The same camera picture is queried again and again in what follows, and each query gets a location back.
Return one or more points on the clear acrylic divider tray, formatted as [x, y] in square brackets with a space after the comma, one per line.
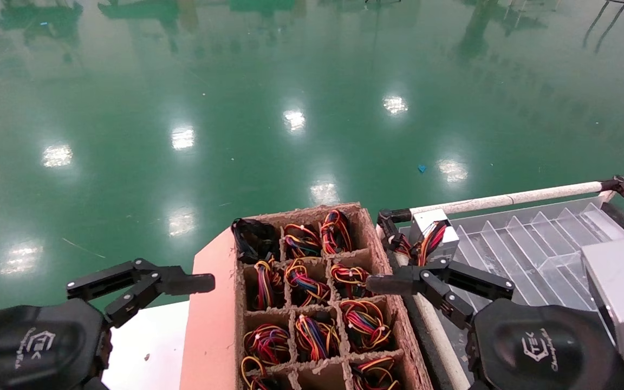
[534, 244]

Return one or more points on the black pipe corner joint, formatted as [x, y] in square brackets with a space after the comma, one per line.
[618, 185]
[387, 219]

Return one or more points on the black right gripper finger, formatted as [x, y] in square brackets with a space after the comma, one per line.
[393, 284]

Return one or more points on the brown cardboard divider carton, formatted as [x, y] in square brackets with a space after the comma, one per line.
[220, 336]

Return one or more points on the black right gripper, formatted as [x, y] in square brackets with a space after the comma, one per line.
[539, 352]

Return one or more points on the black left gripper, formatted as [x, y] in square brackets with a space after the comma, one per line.
[36, 346]

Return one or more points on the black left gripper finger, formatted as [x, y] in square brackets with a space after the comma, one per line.
[182, 283]

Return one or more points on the white cart rail pipe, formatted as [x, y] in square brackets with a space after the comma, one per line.
[507, 199]
[435, 336]

